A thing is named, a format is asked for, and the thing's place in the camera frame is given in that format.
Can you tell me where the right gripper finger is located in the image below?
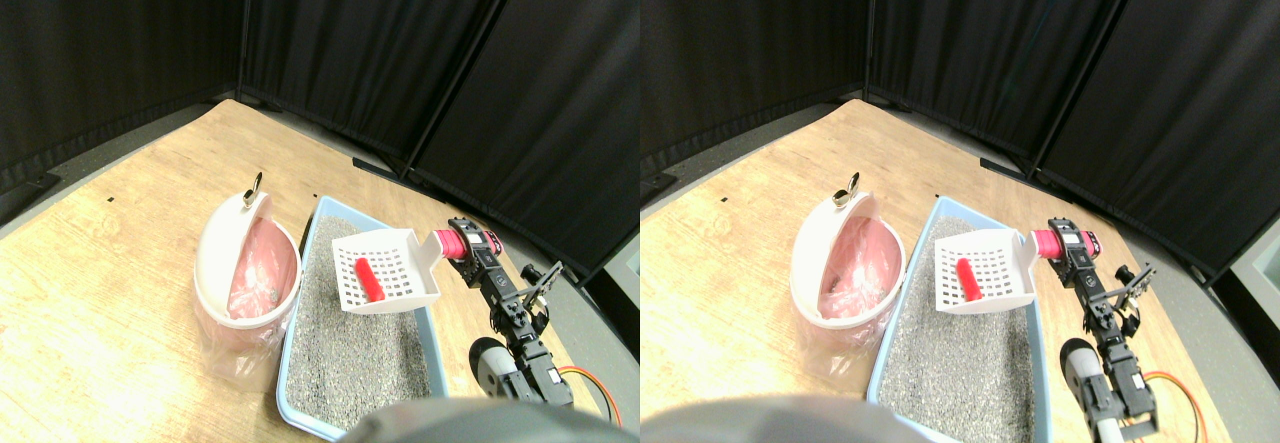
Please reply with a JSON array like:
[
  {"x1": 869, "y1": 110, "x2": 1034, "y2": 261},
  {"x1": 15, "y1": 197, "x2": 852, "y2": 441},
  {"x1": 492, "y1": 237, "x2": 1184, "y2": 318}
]
[
  {"x1": 447, "y1": 217, "x2": 505, "y2": 265},
  {"x1": 1047, "y1": 217, "x2": 1104, "y2": 265}
]

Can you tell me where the white scoop with red handle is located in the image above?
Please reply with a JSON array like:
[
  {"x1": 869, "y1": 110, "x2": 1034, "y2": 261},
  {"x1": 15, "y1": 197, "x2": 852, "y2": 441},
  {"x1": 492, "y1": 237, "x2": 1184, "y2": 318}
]
[
  {"x1": 935, "y1": 218, "x2": 1101, "y2": 315},
  {"x1": 331, "y1": 218, "x2": 501, "y2": 315}
]

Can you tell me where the red lump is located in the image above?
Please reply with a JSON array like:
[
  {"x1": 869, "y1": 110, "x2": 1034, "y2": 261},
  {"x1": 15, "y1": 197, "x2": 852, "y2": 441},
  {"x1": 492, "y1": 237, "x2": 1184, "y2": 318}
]
[
  {"x1": 957, "y1": 258, "x2": 984, "y2": 304},
  {"x1": 355, "y1": 257, "x2": 386, "y2": 304}
]

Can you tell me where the black curtain stand foot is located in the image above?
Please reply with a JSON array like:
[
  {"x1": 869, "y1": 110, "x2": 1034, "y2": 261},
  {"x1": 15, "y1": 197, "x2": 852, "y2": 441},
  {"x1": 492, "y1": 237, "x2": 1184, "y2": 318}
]
[
  {"x1": 980, "y1": 155, "x2": 1062, "y2": 190},
  {"x1": 352, "y1": 155, "x2": 442, "y2": 190}
]

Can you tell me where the blue litter tray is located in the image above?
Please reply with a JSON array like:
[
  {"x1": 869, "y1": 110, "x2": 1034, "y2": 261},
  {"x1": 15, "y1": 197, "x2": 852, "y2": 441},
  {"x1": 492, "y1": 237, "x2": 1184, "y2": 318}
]
[
  {"x1": 867, "y1": 195, "x2": 1051, "y2": 443},
  {"x1": 277, "y1": 195, "x2": 448, "y2": 439}
]

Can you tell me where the white bin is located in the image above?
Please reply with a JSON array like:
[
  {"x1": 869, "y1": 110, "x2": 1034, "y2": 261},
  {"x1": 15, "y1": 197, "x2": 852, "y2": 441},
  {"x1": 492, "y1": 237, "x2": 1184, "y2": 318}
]
[
  {"x1": 193, "y1": 172, "x2": 303, "y2": 394},
  {"x1": 790, "y1": 172, "x2": 906, "y2": 380}
]

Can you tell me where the orange wire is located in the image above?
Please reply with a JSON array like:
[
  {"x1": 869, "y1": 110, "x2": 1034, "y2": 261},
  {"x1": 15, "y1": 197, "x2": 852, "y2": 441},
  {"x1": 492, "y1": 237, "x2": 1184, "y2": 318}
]
[
  {"x1": 1143, "y1": 369, "x2": 1209, "y2": 443},
  {"x1": 556, "y1": 364, "x2": 623, "y2": 430}
]

